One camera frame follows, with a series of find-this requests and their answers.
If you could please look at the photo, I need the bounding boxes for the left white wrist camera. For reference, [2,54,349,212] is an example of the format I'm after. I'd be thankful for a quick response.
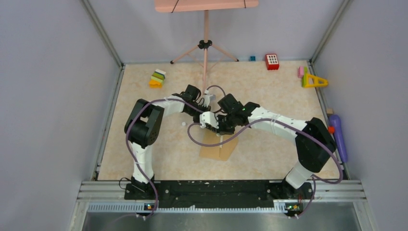
[203,90,216,107]

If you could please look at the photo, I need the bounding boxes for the stacked colourful toy blocks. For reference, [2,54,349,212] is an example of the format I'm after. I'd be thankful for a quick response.
[149,69,166,88]

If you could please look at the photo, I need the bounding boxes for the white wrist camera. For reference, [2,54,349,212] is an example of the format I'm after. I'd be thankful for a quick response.
[199,111,219,128]
[203,90,216,107]

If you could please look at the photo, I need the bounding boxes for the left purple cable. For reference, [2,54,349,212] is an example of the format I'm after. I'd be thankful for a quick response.
[125,85,227,218]

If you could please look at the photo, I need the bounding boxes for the purple toy bottle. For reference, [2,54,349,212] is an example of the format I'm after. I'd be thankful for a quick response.
[328,114,348,163]

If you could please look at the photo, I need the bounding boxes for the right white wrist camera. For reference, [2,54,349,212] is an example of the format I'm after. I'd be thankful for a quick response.
[199,111,219,128]

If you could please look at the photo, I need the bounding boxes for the pink tripod stand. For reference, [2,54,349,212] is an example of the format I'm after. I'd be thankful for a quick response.
[170,10,239,91]

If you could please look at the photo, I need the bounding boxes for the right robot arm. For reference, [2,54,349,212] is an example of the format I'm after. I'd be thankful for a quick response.
[199,94,337,198]

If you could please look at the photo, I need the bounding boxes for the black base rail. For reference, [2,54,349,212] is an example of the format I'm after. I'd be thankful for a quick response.
[124,180,312,209]

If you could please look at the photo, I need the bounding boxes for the yellow triangle toy block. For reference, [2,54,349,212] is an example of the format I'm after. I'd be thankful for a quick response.
[302,73,329,88]

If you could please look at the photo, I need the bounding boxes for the red window toy block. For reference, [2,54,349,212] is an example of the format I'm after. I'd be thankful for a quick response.
[265,53,280,70]

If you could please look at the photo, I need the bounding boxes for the white toothed cable duct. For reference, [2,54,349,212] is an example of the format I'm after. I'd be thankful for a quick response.
[88,202,287,213]

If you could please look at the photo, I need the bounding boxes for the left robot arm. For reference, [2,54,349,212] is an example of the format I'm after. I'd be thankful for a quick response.
[124,85,215,199]

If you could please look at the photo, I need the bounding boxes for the pink toy block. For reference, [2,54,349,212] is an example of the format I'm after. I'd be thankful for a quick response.
[297,66,305,78]

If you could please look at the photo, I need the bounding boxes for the brown kraft envelope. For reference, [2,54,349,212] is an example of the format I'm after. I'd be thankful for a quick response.
[199,130,239,161]

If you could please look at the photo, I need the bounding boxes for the pink board on tripod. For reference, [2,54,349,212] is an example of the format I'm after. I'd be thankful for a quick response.
[154,0,259,13]

